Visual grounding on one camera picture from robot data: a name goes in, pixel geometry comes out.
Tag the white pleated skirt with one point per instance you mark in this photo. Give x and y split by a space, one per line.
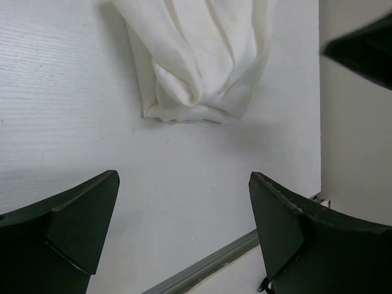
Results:
198 60

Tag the aluminium front rail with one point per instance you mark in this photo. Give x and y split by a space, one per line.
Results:
188 278

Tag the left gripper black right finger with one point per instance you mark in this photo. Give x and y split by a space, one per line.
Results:
310 248

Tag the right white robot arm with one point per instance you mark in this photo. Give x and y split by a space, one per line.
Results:
365 51

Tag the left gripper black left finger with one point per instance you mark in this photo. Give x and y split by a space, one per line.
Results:
54 245

